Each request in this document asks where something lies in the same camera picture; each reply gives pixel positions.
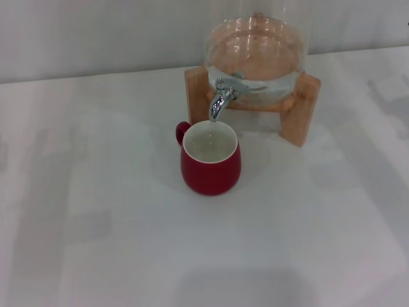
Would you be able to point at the clear glass drink dispenser jar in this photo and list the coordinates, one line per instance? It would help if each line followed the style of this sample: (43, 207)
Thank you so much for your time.
(255, 48)

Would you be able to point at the red ceramic cup white inside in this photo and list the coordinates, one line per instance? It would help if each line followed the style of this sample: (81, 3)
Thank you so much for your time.
(211, 176)

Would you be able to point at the chrome dispenser faucet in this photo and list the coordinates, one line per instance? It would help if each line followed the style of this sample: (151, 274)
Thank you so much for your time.
(220, 102)

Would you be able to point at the wooden dispenser stand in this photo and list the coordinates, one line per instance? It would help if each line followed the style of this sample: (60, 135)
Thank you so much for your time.
(199, 99)

